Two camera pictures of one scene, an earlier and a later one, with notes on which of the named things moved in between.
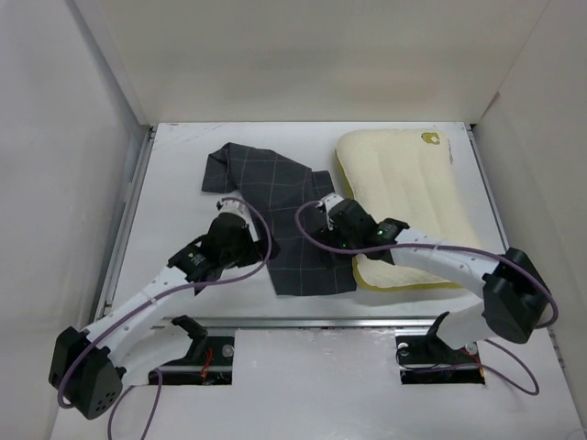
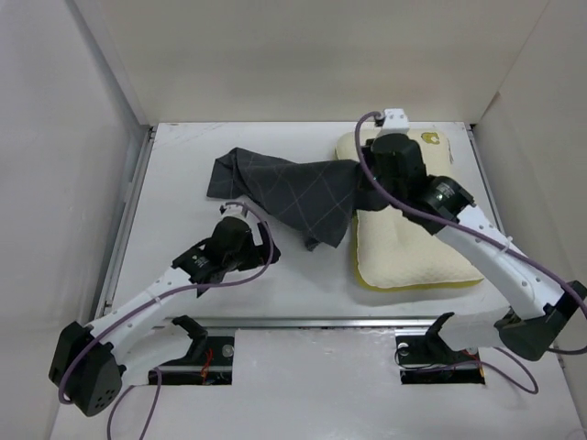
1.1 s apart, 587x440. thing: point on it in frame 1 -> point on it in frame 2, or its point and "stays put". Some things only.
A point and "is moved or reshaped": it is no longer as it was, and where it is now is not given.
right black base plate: x=430 y=360 stays put
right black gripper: x=328 y=233 -> x=370 y=152
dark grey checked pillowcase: x=281 y=186 is moved or reshaped
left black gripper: x=257 y=250 stays put
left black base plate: x=216 y=368 stays put
